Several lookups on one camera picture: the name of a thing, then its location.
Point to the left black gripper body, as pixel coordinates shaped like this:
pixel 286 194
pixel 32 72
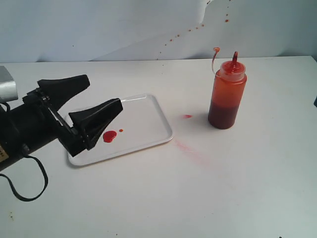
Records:
pixel 48 102

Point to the red sauce squeeze bottle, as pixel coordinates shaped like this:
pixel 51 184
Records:
pixel 228 87

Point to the white backdrop sheet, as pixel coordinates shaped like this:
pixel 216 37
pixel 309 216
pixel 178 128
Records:
pixel 92 30

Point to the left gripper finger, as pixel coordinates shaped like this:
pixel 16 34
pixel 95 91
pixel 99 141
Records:
pixel 60 91
pixel 91 123

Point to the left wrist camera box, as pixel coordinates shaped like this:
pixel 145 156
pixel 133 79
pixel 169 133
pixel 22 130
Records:
pixel 8 90

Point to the red sauce blob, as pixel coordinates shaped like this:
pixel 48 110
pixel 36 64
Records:
pixel 110 135

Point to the white rectangular plastic tray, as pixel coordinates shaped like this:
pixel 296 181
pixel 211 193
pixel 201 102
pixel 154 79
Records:
pixel 144 124

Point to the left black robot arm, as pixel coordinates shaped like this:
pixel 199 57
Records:
pixel 35 123

